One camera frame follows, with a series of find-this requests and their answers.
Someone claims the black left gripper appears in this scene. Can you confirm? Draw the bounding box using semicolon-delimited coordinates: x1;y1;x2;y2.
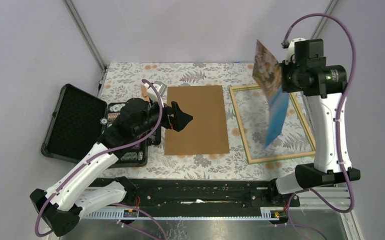
134;96;194;137

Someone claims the brown cardboard backing board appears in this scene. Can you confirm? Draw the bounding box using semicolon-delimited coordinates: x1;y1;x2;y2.
164;85;230;156

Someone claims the seascape photo print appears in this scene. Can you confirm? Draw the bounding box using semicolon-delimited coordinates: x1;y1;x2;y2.
252;40;289;148

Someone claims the wooden picture frame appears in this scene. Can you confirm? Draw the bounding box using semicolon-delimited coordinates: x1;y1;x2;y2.
229;84;316;164

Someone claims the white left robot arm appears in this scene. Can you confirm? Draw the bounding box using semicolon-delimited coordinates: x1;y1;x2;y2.
29;98;193;237

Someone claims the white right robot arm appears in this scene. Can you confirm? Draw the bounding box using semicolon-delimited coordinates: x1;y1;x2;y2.
267;38;361;206

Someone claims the tan wooden block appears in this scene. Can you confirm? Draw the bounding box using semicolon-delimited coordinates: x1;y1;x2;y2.
141;85;149;99

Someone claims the floral patterned tablecloth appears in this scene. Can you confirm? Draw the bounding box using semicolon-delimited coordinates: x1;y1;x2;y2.
100;63;314;181

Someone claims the black poker chip case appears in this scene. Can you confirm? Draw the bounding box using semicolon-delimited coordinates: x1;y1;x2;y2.
41;84;159;164

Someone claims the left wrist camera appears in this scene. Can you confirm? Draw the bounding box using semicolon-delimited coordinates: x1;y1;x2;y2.
143;81;168;105

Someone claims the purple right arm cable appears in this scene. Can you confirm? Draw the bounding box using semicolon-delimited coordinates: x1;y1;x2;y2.
281;13;358;240

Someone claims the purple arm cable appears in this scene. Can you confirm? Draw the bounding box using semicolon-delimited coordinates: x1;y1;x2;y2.
34;78;165;238
281;13;358;240

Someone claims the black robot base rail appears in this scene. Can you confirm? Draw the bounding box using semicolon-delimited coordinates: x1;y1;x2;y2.
89;177;301;219

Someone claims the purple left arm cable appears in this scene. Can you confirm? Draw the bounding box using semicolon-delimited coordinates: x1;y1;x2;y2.
34;78;165;238

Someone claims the aluminium cable tray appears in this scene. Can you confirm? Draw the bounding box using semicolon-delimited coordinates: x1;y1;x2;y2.
83;187;351;221

